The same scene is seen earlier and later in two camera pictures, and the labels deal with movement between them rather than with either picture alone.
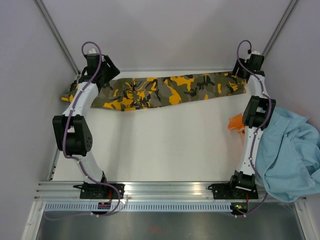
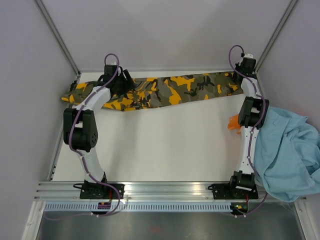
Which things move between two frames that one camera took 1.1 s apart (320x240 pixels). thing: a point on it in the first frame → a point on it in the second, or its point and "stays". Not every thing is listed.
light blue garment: [288, 157] stays
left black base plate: [100, 191] stays
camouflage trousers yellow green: [131, 93] stays
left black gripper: [112, 71] → [129, 85]
